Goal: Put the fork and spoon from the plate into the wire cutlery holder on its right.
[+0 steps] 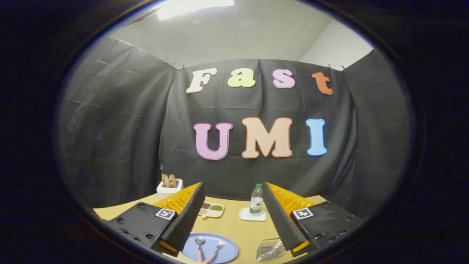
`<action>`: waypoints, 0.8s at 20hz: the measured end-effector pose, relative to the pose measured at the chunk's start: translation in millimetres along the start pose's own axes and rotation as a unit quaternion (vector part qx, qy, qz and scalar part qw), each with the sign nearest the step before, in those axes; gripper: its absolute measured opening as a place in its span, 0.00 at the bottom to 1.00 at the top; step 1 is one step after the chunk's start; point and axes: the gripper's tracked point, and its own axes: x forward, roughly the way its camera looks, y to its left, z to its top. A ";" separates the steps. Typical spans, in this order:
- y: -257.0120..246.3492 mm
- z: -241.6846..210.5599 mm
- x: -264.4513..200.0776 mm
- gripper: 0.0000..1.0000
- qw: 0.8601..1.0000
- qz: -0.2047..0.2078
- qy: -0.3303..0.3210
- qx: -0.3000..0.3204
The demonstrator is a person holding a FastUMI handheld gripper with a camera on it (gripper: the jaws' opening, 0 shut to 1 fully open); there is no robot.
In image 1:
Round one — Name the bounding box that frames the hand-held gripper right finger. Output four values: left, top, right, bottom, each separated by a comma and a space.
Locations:
262, 181, 367, 257

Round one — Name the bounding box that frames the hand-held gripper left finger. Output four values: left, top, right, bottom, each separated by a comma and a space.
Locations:
106, 182, 206, 257

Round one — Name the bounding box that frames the spoon with red checked handle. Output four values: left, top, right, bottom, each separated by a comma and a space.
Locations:
195, 236, 206, 263

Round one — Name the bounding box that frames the fork with red checked handle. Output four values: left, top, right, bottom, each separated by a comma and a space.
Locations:
203, 240, 226, 264

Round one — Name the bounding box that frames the white divided snack dish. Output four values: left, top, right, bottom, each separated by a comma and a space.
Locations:
198, 202, 225, 219

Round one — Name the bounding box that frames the clear plastic water bottle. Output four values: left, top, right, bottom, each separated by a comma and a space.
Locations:
249, 183, 264, 216

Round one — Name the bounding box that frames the white toaster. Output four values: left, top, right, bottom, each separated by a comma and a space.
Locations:
156, 179, 183, 200

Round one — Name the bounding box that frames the white square coaster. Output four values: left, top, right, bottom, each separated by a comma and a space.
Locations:
239, 208, 267, 222

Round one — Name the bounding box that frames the blue round plate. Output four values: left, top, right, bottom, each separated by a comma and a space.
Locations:
181, 233, 239, 264

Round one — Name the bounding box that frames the metal wire cutlery basket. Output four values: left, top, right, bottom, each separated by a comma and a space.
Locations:
256, 238, 286, 262

